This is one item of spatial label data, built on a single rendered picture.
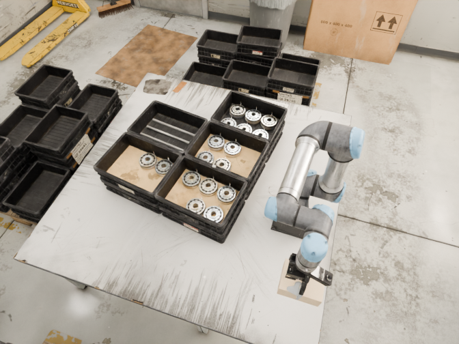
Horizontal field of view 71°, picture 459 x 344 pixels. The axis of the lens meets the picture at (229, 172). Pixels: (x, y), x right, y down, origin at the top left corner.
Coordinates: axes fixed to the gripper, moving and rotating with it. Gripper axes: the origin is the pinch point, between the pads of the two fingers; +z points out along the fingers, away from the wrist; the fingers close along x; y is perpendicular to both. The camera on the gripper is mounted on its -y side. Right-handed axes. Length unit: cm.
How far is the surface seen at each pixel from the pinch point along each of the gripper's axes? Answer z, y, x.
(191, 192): 26, 63, -38
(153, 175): 26, 88, -42
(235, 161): 27, 46, -66
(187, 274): 39, 52, 1
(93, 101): 71, 195, -124
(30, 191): 82, 199, -32
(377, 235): 110, -62, -89
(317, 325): 39.7, -15.0, 5.0
